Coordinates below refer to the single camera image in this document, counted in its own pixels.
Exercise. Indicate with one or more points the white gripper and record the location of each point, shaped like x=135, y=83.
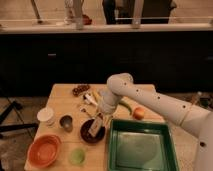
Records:
x=107, y=105

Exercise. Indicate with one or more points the white board eraser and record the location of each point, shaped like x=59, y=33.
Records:
x=95, y=127

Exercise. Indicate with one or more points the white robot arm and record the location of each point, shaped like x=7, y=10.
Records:
x=193, y=119

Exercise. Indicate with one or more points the metal cup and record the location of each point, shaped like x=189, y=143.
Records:
x=66, y=123

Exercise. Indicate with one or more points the green plastic cup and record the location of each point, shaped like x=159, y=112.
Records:
x=77, y=156

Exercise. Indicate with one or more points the white cup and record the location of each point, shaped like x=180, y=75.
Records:
x=46, y=115

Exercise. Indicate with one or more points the small metal utensil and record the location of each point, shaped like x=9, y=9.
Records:
x=83, y=110

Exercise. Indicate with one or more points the yellow banana piece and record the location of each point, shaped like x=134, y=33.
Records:
x=96, y=95

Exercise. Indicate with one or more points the dark brown plate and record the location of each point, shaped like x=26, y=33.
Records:
x=87, y=137

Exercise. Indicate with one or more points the red apple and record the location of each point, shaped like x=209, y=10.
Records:
x=138, y=113

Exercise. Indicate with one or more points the wooden table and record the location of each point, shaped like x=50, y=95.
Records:
x=63, y=102

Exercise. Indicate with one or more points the green plastic tray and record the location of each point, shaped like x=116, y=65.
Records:
x=140, y=146

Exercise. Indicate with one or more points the orange bowl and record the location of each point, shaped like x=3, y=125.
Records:
x=44, y=151

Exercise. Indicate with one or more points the black tripod stand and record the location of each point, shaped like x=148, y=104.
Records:
x=15, y=137

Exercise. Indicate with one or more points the person in background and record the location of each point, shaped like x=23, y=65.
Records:
x=142, y=11

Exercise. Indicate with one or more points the white handled brush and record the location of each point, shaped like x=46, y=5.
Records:
x=90, y=100

